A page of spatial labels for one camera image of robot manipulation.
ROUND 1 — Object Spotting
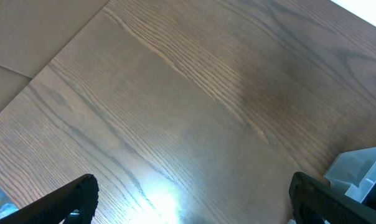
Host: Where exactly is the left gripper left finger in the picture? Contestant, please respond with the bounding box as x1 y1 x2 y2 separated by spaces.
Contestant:
0 174 99 224

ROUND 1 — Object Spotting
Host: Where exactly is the clear plastic storage bin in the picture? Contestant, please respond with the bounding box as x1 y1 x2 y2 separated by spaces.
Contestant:
324 147 376 210

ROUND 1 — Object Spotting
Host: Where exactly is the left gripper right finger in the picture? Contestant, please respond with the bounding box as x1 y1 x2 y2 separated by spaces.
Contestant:
289 172 376 224

